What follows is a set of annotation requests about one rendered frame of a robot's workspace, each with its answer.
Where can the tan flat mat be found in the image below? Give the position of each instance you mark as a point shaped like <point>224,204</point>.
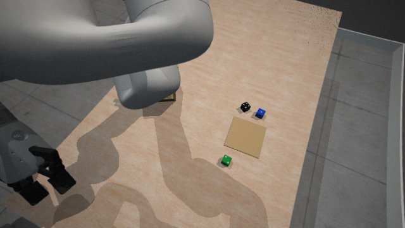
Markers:
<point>246,137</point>

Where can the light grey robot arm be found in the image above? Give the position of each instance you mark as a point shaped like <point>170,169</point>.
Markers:
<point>59,42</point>

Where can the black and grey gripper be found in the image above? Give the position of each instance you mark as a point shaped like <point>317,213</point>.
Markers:
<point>16,169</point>

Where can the green die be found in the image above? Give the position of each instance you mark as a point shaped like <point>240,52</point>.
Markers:
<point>226,160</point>

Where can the blue die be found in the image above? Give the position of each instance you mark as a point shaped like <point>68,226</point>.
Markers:
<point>260,113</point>

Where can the black die with white pips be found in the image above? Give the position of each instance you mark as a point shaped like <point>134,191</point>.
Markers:
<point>245,106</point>

